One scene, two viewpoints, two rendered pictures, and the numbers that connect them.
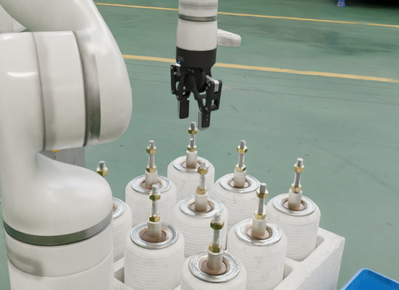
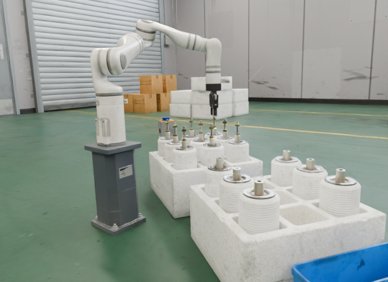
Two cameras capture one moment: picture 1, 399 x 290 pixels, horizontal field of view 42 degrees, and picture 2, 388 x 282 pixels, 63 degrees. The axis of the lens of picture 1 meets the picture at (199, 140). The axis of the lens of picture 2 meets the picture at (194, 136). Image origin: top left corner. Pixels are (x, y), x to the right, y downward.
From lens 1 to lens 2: 0.83 m
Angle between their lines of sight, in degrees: 33
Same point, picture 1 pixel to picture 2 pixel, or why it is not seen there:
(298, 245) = (234, 156)
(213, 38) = (216, 79)
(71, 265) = (104, 102)
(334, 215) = not seen: hidden behind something
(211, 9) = (215, 67)
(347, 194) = not seen: hidden behind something
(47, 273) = (100, 104)
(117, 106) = (113, 60)
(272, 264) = (211, 155)
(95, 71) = (109, 52)
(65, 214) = (103, 87)
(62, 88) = (101, 56)
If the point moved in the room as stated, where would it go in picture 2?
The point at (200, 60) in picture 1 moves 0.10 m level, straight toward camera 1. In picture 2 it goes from (211, 87) to (200, 88)
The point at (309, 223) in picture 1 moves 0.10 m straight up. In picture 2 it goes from (237, 147) to (237, 122)
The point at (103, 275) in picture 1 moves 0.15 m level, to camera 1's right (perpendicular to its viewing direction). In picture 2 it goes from (114, 109) to (149, 110)
